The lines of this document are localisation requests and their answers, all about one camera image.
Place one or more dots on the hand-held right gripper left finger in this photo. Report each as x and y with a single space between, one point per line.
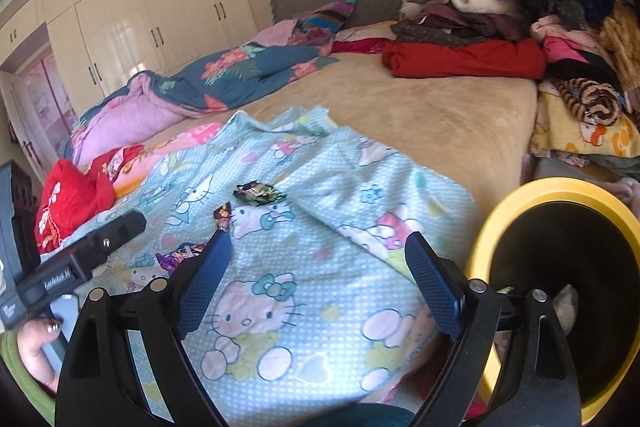
205 287

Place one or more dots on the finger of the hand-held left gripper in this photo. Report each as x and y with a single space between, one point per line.
120 229

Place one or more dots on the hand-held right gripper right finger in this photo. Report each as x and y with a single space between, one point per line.
435 287

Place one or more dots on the yellow rimmed black bin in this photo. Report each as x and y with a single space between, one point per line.
560 247

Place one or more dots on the person's left forearm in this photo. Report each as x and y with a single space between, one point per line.
22 387

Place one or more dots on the person's left hand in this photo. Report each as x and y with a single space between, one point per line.
37 352

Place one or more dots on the purple candy wrapper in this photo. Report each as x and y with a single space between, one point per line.
177 257

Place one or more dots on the red cloth with white print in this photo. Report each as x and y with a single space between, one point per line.
70 197

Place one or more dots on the brown candy wrapper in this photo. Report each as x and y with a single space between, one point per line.
223 214

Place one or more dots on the dark green wrapper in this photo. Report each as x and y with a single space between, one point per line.
260 194

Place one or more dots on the light blue cartoon cat blanket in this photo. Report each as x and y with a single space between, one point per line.
310 257

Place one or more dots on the pink cartoon blanket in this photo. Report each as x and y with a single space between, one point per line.
190 144

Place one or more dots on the pink panelled wardrobe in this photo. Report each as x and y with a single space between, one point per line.
35 102

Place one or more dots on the beige bed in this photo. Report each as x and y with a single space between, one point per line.
425 122

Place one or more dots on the yellow cartoon blanket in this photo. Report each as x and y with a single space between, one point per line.
565 137

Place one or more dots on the blue floral pink quilt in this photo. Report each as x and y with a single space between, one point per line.
240 67

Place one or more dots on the red garment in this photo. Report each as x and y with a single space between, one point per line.
465 59

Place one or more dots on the tiger striped cloth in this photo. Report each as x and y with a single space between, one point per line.
592 99

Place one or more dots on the dark red lace cloth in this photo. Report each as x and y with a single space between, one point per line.
360 46

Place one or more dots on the striped colourful cloth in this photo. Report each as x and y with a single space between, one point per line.
325 19

